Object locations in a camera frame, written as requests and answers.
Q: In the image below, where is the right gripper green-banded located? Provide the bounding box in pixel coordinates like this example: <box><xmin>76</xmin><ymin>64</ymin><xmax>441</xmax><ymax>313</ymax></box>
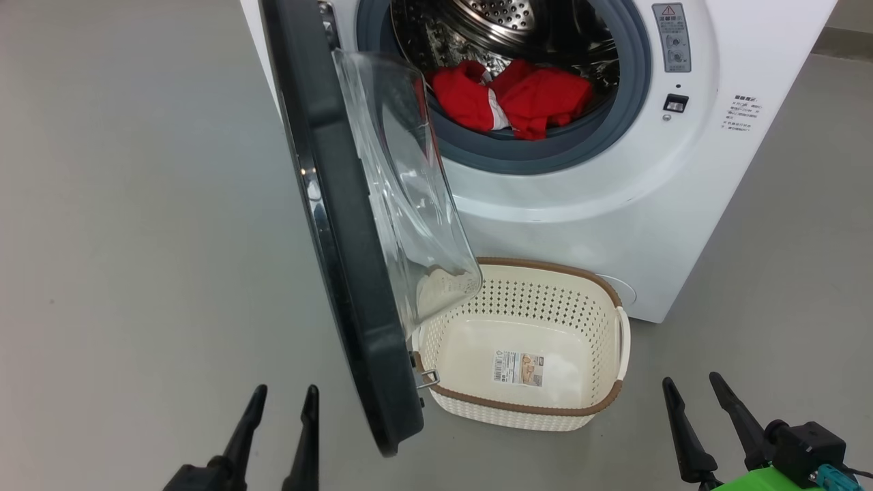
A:
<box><xmin>663</xmin><ymin>372</ymin><xmax>823</xmax><ymax>491</ymax></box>

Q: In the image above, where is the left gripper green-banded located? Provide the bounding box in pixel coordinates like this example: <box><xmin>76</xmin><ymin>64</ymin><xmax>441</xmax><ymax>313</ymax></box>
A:
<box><xmin>162</xmin><ymin>384</ymin><xmax>320</xmax><ymax>491</ymax></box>

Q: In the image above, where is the dark washing machine door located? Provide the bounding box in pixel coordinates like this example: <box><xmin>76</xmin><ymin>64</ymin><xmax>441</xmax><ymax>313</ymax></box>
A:
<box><xmin>259</xmin><ymin>0</ymin><xmax>485</xmax><ymax>458</ymax></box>

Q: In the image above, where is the red and white garment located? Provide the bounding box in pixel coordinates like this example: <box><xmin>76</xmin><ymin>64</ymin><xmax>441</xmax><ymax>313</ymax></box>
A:
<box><xmin>491</xmin><ymin>59</ymin><xmax>595</xmax><ymax>141</ymax></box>
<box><xmin>428</xmin><ymin>60</ymin><xmax>509</xmax><ymax>134</ymax></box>

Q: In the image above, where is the cream perforated laundry basket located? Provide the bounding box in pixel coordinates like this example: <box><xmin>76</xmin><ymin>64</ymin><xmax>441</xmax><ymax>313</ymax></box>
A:
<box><xmin>409</xmin><ymin>257</ymin><xmax>632</xmax><ymax>432</ymax></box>

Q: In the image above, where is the white front-load washing machine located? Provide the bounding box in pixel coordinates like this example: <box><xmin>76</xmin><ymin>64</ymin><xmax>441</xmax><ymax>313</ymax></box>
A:
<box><xmin>239</xmin><ymin>0</ymin><xmax>838</xmax><ymax>325</ymax></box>

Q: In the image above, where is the teal cable connector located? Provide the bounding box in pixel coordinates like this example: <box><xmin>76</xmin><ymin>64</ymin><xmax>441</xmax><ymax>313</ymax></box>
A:
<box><xmin>816</xmin><ymin>464</ymin><xmax>862</xmax><ymax>491</ymax></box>

